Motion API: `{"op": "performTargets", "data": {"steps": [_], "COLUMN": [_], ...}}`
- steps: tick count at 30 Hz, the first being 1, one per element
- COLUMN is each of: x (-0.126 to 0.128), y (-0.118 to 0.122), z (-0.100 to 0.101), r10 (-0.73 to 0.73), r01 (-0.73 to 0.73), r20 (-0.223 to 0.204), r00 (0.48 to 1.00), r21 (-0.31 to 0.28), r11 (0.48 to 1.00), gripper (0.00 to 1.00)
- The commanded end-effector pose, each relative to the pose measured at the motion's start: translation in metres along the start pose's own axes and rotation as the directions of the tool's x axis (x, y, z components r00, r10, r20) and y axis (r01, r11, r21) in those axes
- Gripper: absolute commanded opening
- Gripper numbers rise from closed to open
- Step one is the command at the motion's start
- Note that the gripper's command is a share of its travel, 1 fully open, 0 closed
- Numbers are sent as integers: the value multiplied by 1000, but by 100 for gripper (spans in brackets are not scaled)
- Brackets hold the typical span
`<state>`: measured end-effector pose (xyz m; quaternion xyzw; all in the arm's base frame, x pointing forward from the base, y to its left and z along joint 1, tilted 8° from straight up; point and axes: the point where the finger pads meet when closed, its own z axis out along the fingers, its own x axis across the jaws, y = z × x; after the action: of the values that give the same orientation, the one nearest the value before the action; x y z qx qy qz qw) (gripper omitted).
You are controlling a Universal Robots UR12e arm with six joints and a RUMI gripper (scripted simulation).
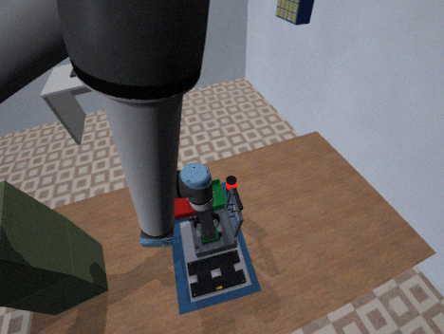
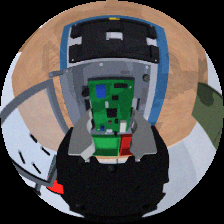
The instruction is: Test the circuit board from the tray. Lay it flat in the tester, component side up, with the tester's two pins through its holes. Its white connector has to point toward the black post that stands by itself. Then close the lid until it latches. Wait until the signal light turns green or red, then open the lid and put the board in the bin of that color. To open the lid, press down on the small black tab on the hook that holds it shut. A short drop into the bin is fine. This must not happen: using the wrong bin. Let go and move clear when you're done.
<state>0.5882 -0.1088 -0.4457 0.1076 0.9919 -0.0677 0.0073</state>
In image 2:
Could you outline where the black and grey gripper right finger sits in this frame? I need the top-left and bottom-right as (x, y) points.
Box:
(129, 107), (169, 184)

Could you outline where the red bin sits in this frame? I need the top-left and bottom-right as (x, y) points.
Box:
(119, 134), (133, 156)

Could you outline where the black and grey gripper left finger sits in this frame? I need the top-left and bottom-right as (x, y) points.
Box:
(56, 108), (95, 185)

